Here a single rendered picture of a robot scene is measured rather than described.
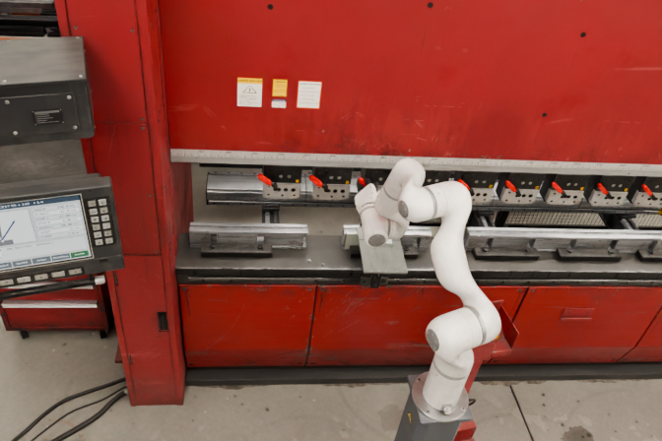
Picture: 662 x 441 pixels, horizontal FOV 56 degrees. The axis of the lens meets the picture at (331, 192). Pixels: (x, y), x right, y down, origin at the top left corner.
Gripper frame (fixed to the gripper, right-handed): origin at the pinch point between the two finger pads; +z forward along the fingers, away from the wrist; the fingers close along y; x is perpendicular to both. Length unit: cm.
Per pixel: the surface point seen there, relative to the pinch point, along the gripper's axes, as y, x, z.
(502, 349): 10, 85, -37
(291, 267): 49.3, 2.6, -6.0
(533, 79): -72, 17, 4
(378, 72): -37.6, -29.2, 4.0
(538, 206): -27, 98, 31
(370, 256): 20.4, 20.9, -11.4
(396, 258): 14.1, 29.5, -12.4
